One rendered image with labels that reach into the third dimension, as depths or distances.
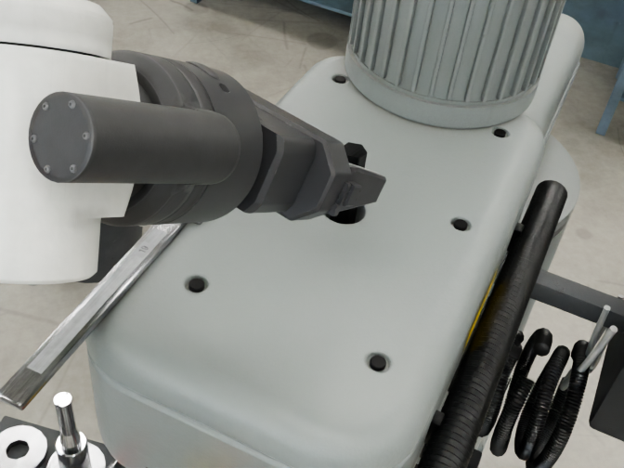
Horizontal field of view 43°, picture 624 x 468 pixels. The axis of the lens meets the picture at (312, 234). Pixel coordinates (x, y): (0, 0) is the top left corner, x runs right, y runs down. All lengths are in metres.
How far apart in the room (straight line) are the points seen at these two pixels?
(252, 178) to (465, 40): 0.34
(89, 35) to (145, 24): 4.52
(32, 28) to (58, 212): 0.07
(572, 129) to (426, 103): 3.74
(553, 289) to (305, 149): 0.61
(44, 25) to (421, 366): 0.34
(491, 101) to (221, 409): 0.41
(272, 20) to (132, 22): 0.82
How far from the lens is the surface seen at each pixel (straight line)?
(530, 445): 1.10
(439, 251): 0.65
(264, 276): 0.60
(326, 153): 0.48
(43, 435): 1.40
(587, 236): 3.81
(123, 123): 0.32
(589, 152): 4.36
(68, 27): 0.35
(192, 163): 0.35
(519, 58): 0.77
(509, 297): 0.75
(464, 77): 0.76
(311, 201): 0.48
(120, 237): 3.09
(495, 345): 0.70
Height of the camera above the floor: 2.32
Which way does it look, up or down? 42 degrees down
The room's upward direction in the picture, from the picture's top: 8 degrees clockwise
